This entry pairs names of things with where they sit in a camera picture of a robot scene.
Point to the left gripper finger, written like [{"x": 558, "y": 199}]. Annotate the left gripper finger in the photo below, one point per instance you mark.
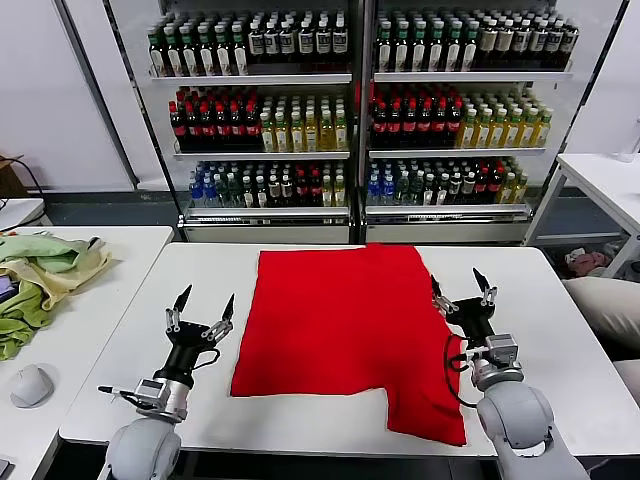
[
  {"x": 173, "y": 320},
  {"x": 220, "y": 330}
]

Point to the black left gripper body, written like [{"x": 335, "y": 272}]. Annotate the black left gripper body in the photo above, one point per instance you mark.
[{"x": 192, "y": 335}]

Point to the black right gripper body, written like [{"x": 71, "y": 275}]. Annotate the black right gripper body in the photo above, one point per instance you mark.
[{"x": 470, "y": 315}]

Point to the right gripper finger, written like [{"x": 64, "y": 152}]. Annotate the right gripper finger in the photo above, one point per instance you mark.
[
  {"x": 488, "y": 296},
  {"x": 445, "y": 303}
]

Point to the red t-shirt bear print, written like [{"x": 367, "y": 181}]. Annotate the red t-shirt bear print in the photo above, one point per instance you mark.
[{"x": 330, "y": 325}]

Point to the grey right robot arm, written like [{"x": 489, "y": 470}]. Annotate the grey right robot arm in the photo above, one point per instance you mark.
[{"x": 515, "y": 417}]

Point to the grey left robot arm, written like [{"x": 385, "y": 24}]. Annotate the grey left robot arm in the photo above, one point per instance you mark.
[{"x": 142, "y": 445}]

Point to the drinks display cooler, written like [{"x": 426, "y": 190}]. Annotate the drinks display cooler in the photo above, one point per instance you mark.
[
  {"x": 265, "y": 232},
  {"x": 450, "y": 232}
]

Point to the pink white cloth pile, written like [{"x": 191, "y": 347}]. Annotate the pink white cloth pile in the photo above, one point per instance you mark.
[{"x": 587, "y": 262}]

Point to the red cap cola bottle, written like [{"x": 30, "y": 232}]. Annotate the red cap cola bottle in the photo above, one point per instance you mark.
[
  {"x": 380, "y": 125},
  {"x": 207, "y": 129},
  {"x": 425, "y": 125},
  {"x": 395, "y": 125},
  {"x": 192, "y": 129},
  {"x": 495, "y": 188},
  {"x": 222, "y": 129},
  {"x": 410, "y": 125},
  {"x": 238, "y": 129},
  {"x": 315, "y": 192},
  {"x": 481, "y": 188},
  {"x": 301, "y": 192},
  {"x": 454, "y": 125},
  {"x": 440, "y": 125},
  {"x": 253, "y": 129},
  {"x": 176, "y": 129}
]

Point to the yellow tea bottle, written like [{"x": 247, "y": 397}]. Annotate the yellow tea bottle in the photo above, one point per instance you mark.
[
  {"x": 508, "y": 189},
  {"x": 268, "y": 136},
  {"x": 543, "y": 132},
  {"x": 470, "y": 132},
  {"x": 297, "y": 136},
  {"x": 520, "y": 189},
  {"x": 311, "y": 136},
  {"x": 282, "y": 136},
  {"x": 327, "y": 192},
  {"x": 340, "y": 192},
  {"x": 326, "y": 136},
  {"x": 498, "y": 132},
  {"x": 341, "y": 136},
  {"x": 513, "y": 132},
  {"x": 528, "y": 132},
  {"x": 484, "y": 132}
]

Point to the brown tea bottle white label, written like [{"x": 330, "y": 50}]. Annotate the brown tea bottle white label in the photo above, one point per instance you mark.
[
  {"x": 468, "y": 189},
  {"x": 274, "y": 192},
  {"x": 455, "y": 189},
  {"x": 287, "y": 192}
]

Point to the cream yellow garment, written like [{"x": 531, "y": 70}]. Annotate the cream yellow garment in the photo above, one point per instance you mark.
[{"x": 67, "y": 286}]

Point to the dark drink bottle white cap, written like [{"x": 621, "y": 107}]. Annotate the dark drink bottle white cap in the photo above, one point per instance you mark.
[
  {"x": 248, "y": 194},
  {"x": 261, "y": 194},
  {"x": 429, "y": 190},
  {"x": 442, "y": 190}
]

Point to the beige trouser leg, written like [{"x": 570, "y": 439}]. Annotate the beige trouser leg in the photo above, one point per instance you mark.
[
  {"x": 610, "y": 310},
  {"x": 630, "y": 375}
]

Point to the blue label water bottle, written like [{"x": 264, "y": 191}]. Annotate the blue label water bottle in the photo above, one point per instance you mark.
[
  {"x": 196, "y": 194},
  {"x": 373, "y": 190},
  {"x": 387, "y": 190},
  {"x": 209, "y": 194}
]

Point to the light green garment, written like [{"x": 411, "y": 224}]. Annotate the light green garment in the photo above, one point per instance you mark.
[{"x": 55, "y": 261}]

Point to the olive green garment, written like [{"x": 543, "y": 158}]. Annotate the olive green garment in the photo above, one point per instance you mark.
[{"x": 20, "y": 312}]

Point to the grey computer mouse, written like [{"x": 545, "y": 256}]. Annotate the grey computer mouse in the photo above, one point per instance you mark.
[{"x": 30, "y": 385}]

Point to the white table with legs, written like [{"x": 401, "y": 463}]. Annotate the white table with legs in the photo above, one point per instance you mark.
[{"x": 597, "y": 175}]

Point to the brown cardboard box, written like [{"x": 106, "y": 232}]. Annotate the brown cardboard box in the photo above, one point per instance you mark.
[{"x": 7, "y": 177}]

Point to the green cap dark bottle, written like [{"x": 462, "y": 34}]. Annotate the green cap dark bottle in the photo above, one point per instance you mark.
[
  {"x": 384, "y": 52},
  {"x": 190, "y": 56},
  {"x": 436, "y": 52},
  {"x": 470, "y": 52},
  {"x": 418, "y": 52},
  {"x": 207, "y": 56},
  {"x": 157, "y": 57},
  {"x": 401, "y": 52},
  {"x": 240, "y": 55},
  {"x": 173, "y": 57},
  {"x": 223, "y": 56},
  {"x": 453, "y": 52}
]

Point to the dark tea bottle beige label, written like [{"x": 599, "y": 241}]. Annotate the dark tea bottle beige label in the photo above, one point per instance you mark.
[
  {"x": 486, "y": 41},
  {"x": 521, "y": 41},
  {"x": 504, "y": 41},
  {"x": 570, "y": 43},
  {"x": 538, "y": 41},
  {"x": 555, "y": 42}
]

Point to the dark tea bottle white label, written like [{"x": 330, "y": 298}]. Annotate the dark tea bottle white label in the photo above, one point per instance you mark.
[
  {"x": 305, "y": 44},
  {"x": 272, "y": 45},
  {"x": 340, "y": 43},
  {"x": 323, "y": 44},
  {"x": 288, "y": 44},
  {"x": 255, "y": 45}
]

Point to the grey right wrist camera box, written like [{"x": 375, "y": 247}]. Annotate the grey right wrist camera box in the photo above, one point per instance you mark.
[{"x": 502, "y": 350}]

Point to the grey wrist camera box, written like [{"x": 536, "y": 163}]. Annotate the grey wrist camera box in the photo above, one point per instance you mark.
[
  {"x": 502, "y": 350},
  {"x": 150, "y": 391}
]

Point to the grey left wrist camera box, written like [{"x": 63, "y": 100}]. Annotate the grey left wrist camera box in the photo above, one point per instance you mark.
[{"x": 150, "y": 391}]

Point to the grey metal wall post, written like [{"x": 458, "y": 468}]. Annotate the grey metal wall post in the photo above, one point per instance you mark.
[{"x": 95, "y": 90}]

